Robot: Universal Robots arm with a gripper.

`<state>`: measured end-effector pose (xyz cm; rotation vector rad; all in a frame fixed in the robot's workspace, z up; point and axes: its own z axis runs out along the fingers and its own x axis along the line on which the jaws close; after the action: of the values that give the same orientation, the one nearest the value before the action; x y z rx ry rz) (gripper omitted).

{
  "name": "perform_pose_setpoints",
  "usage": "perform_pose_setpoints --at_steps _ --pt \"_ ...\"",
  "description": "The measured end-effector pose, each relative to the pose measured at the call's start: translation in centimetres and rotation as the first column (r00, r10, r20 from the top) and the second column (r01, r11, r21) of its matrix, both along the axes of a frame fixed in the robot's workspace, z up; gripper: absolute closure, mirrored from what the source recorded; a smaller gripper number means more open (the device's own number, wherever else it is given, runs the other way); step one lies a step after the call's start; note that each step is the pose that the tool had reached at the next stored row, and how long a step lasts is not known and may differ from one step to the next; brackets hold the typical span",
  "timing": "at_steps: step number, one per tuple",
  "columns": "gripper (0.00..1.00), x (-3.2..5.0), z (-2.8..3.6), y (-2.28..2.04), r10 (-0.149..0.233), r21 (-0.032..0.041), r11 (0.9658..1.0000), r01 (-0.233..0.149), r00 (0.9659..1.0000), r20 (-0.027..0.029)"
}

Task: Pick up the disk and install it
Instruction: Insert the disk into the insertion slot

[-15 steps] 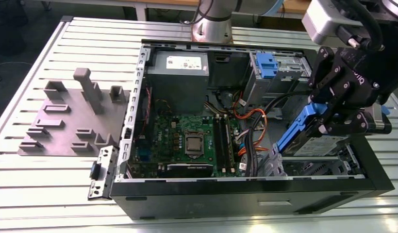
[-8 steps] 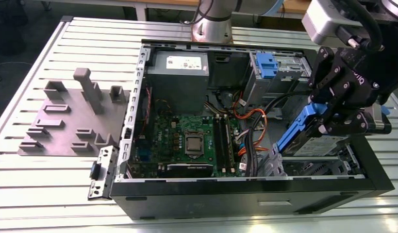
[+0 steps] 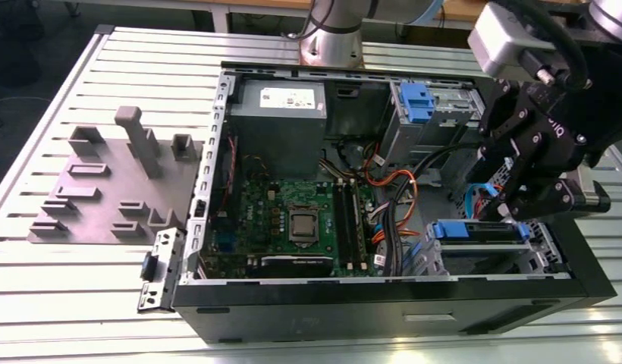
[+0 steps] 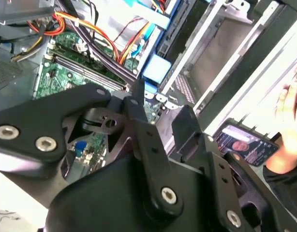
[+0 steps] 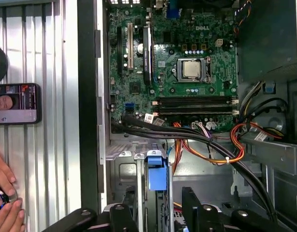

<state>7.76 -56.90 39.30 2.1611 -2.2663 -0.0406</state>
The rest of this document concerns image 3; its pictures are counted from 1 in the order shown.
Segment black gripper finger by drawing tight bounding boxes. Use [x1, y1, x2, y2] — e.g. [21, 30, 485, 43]
[495, 130, 580, 221]
[467, 78, 537, 223]

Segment blue data wire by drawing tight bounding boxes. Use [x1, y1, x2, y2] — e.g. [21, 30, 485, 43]
[461, 181, 507, 221]

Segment hard disk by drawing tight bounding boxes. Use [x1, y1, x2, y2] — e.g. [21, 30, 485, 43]
[431, 221, 532, 246]

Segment metal disk bay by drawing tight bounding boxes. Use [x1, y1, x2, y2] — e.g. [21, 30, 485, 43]
[424, 219, 569, 280]

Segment blue drive latch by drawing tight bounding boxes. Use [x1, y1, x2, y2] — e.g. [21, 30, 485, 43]
[399, 81, 436, 124]

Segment metal drive cage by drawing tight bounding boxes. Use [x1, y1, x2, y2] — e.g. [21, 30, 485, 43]
[380, 77, 489, 168]

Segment wooden desk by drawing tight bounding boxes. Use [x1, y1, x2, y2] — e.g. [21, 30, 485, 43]
[439, 0, 489, 30]

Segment black RAM slot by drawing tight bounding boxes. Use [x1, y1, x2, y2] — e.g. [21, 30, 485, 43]
[333, 178, 356, 269]
[348, 178, 371, 268]

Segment grey power supply unit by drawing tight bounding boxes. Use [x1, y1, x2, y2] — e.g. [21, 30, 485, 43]
[224, 79, 327, 181]

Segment silver CPU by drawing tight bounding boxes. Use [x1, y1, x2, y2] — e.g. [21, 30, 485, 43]
[288, 212, 320, 238]

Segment black PC case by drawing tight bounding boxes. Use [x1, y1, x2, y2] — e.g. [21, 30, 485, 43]
[171, 59, 619, 344]

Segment green motherboard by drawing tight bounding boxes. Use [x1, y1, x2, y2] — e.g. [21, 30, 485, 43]
[199, 177, 388, 280]

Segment black graphics card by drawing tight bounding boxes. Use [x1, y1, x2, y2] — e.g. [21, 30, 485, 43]
[244, 256, 337, 280]

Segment grey parts rack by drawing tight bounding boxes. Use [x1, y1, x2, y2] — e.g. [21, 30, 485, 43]
[26, 105, 207, 246]

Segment dark office chair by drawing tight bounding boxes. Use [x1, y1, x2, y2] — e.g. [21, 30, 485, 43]
[0, 0, 44, 88]

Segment black camera cable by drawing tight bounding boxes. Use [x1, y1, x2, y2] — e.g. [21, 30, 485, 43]
[507, 0, 593, 92]

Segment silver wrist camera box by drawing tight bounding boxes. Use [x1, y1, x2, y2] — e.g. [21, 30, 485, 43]
[467, 2, 557, 80]

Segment orange yellow red power wires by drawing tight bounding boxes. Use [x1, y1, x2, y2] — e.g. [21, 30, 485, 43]
[364, 169, 424, 244]

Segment thick black cable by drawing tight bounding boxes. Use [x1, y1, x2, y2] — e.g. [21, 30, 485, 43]
[380, 142, 487, 276]

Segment grey expansion slot bracket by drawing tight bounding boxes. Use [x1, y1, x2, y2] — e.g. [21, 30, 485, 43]
[136, 227, 187, 314]

